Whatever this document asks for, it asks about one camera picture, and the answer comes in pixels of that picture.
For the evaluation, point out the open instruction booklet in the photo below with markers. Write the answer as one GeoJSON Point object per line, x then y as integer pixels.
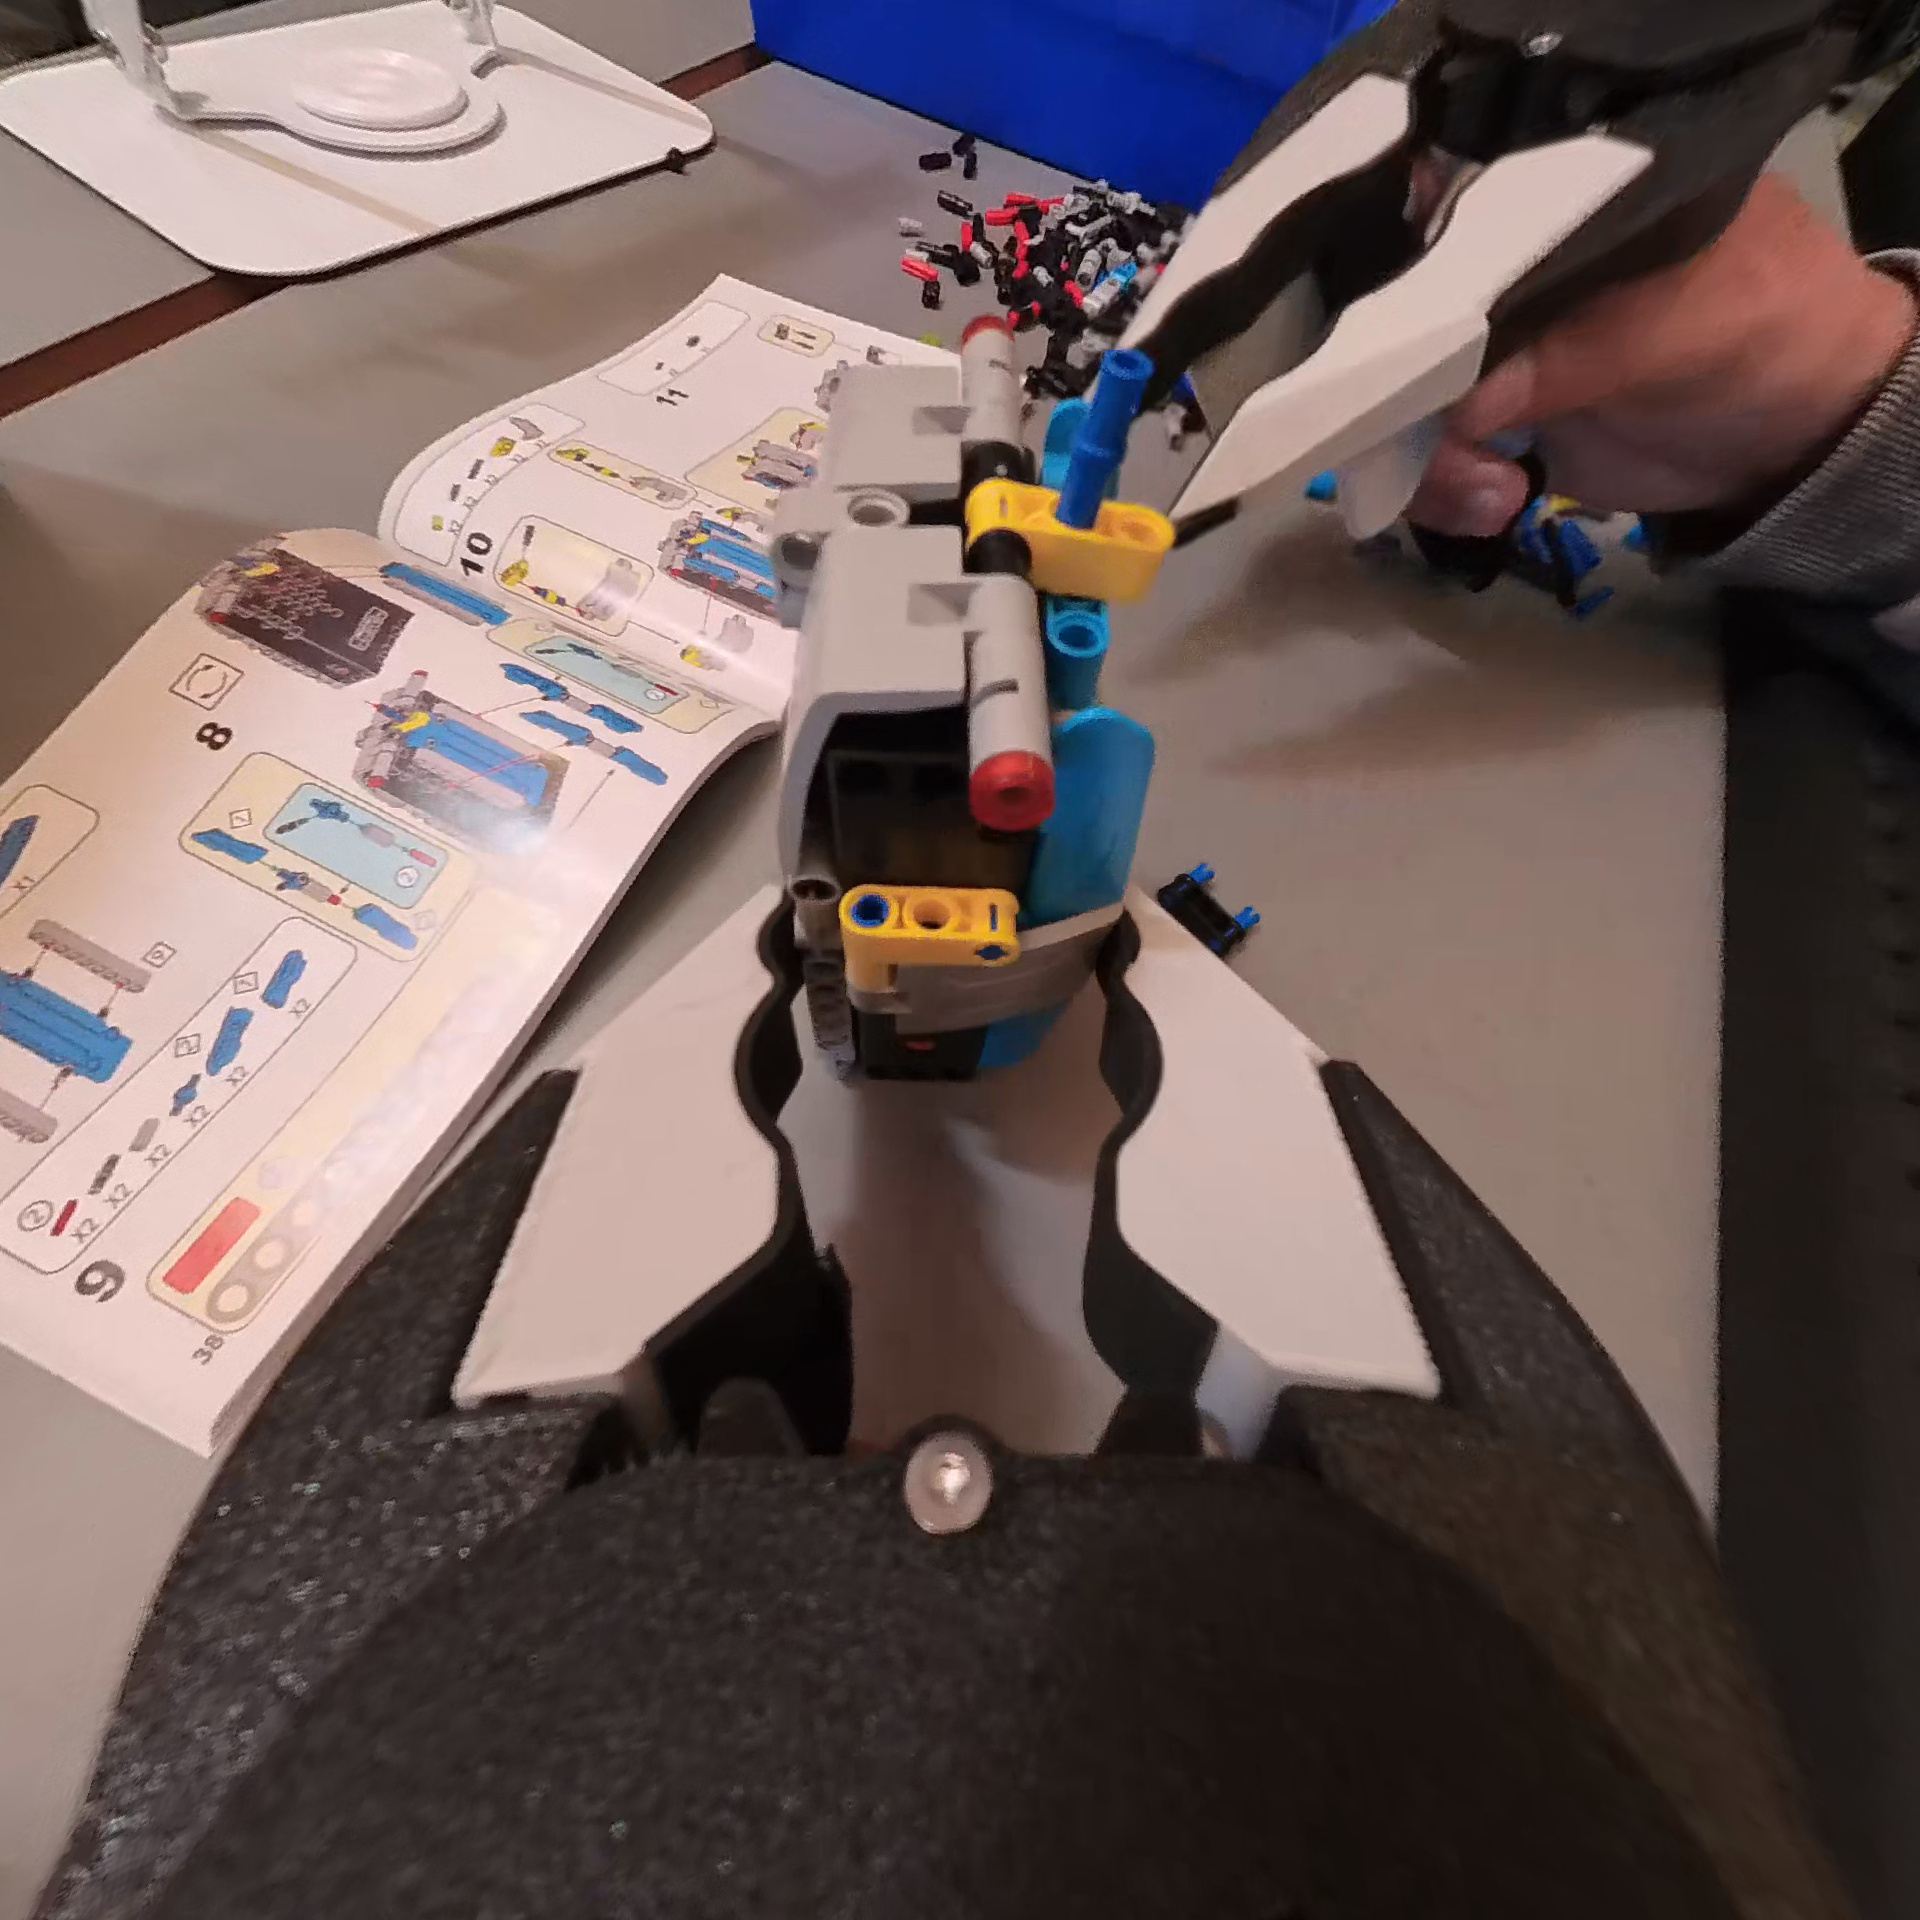
{"type": "Point", "coordinates": [300, 902]}

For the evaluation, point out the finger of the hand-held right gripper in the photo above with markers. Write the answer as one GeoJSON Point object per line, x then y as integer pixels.
{"type": "Point", "coordinates": [1276, 196]}
{"type": "Point", "coordinates": [1396, 329]}

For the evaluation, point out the grey blue toy brick model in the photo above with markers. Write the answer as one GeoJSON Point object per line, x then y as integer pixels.
{"type": "Point", "coordinates": [901, 646]}

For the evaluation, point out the person's right hand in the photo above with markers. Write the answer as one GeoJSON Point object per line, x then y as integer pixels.
{"type": "Point", "coordinates": [1695, 375]}

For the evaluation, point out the pile of toy brick pieces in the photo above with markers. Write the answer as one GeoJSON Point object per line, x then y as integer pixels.
{"type": "Point", "coordinates": [1051, 255]}

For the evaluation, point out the black toy connector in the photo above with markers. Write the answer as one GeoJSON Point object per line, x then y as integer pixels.
{"type": "Point", "coordinates": [1206, 903]}

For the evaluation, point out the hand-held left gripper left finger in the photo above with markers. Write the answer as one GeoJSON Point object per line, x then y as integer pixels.
{"type": "Point", "coordinates": [630, 1201]}

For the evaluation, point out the person's right forearm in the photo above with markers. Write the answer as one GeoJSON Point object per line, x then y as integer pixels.
{"type": "Point", "coordinates": [1845, 511]}

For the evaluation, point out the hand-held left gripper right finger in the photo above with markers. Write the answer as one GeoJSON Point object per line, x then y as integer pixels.
{"type": "Point", "coordinates": [1276, 1201]}

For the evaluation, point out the blue plastic bin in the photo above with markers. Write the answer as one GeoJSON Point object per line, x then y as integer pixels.
{"type": "Point", "coordinates": [1051, 77]}

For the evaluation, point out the white book stand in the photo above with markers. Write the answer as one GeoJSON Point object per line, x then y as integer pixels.
{"type": "Point", "coordinates": [330, 135]}

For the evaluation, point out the black perforated board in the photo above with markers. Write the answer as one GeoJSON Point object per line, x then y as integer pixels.
{"type": "Point", "coordinates": [1830, 1201]}

